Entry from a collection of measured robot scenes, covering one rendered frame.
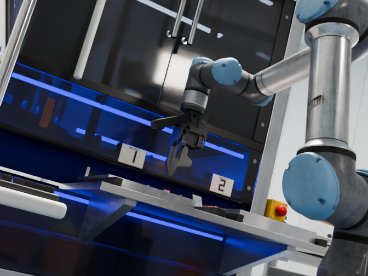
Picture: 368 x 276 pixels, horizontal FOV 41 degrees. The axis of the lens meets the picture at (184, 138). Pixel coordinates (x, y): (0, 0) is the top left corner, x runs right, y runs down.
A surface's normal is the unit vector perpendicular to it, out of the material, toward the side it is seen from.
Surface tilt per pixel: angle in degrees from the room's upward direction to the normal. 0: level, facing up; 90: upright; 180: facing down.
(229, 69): 89
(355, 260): 72
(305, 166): 98
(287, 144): 90
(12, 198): 90
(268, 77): 111
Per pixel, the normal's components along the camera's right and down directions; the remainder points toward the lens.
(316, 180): -0.80, -0.20
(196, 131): 0.43, -0.10
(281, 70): -0.79, 0.02
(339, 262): -0.62, -0.59
